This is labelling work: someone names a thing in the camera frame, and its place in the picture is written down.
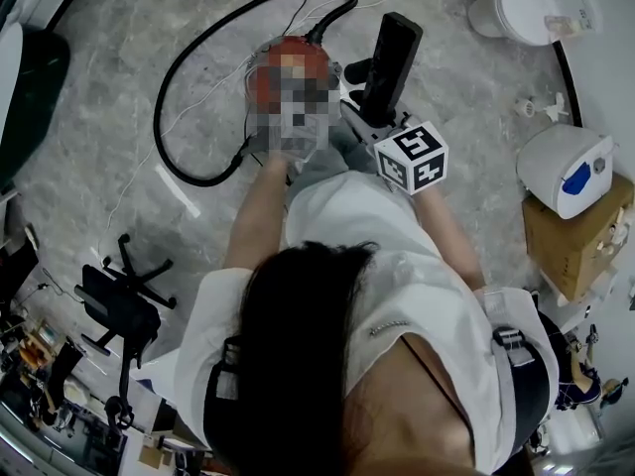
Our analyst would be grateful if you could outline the black chest harness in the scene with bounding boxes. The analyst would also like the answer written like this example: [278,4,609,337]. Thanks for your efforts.
[201,309,562,460]

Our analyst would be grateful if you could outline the black vacuum hose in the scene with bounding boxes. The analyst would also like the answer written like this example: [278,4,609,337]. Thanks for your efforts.
[152,0,359,187]

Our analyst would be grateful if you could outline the person's right forearm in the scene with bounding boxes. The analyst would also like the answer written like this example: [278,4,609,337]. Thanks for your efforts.
[414,183,486,288]

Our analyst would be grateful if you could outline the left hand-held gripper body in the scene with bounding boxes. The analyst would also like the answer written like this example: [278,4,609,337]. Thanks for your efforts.
[246,99,341,167]

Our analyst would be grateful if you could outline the red vacuum cleaner canister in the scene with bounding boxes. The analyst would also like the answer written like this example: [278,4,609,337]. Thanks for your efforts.
[245,35,344,118]

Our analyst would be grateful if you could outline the person's white shirt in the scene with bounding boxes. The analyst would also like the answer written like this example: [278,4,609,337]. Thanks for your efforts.
[173,170,560,470]

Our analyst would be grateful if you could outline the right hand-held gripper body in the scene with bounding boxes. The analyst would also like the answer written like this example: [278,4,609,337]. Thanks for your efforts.
[340,99,450,196]

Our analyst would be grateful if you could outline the small white plastic fitting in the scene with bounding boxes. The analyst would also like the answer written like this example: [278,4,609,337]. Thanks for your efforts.
[543,91,572,121]

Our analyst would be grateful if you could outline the white appliance with blue patch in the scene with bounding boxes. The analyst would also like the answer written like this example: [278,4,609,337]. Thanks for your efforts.
[515,123,617,220]

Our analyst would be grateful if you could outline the brown cardboard box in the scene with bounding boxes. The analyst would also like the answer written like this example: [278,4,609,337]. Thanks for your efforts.
[521,174,635,302]

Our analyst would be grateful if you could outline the person's left forearm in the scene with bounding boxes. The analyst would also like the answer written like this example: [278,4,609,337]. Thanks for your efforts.
[222,154,295,273]

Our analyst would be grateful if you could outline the black vacuum floor nozzle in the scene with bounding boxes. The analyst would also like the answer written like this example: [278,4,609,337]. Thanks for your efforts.
[344,11,425,129]

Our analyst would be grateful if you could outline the white flat strip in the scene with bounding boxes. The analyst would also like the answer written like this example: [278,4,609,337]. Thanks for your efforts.
[154,164,202,219]

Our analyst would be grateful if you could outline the black office chair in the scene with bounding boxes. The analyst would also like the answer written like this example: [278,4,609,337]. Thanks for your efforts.
[73,233,179,431]

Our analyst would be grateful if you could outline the person's grey trousers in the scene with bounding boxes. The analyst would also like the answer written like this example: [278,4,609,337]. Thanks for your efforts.
[297,131,383,192]

